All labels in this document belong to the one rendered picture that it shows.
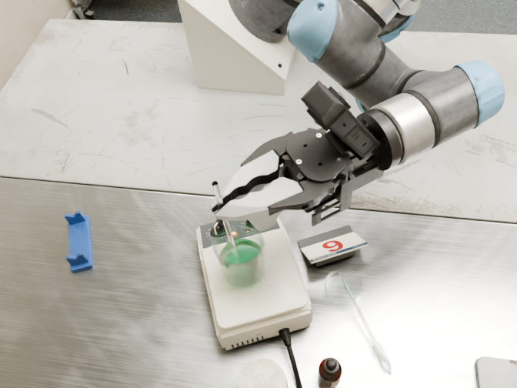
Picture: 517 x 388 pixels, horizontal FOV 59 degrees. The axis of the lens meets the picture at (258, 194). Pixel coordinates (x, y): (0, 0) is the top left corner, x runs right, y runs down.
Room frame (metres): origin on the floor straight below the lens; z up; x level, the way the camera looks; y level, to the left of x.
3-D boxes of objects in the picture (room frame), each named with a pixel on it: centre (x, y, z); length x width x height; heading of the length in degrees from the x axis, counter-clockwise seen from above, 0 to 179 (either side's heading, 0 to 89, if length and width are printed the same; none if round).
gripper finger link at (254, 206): (0.26, 0.00, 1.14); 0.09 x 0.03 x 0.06; 113
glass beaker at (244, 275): (0.27, 0.03, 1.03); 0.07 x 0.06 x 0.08; 61
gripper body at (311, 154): (0.32, -0.09, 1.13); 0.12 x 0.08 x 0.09; 112
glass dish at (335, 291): (0.26, -0.11, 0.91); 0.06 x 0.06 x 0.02
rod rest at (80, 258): (0.40, 0.30, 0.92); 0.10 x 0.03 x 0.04; 10
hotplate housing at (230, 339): (0.29, 0.02, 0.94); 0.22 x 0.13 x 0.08; 9
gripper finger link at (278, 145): (0.32, -0.03, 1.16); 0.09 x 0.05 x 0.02; 111
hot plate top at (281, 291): (0.26, 0.02, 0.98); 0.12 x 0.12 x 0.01; 9
